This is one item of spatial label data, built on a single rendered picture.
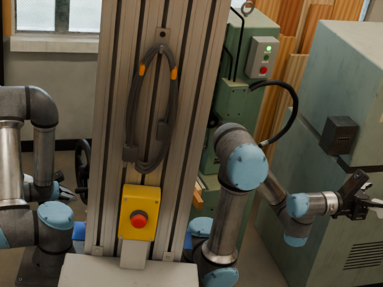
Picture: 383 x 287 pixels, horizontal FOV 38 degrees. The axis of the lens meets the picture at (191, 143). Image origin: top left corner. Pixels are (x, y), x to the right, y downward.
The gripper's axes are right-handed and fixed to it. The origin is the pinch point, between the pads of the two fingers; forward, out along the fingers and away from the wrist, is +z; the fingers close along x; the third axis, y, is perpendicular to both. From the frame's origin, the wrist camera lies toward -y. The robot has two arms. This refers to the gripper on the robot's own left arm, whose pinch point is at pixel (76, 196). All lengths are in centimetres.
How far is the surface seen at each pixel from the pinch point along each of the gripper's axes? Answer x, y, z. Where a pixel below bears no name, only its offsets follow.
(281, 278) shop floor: -5, 10, 143
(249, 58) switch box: -3, -87, 29
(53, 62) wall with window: -149, 6, 14
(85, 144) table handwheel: -11.0, -18.7, -4.5
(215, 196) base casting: 7, -29, 53
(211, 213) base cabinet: 7, -20, 58
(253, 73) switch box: 1, -83, 33
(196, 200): 29, -35, 28
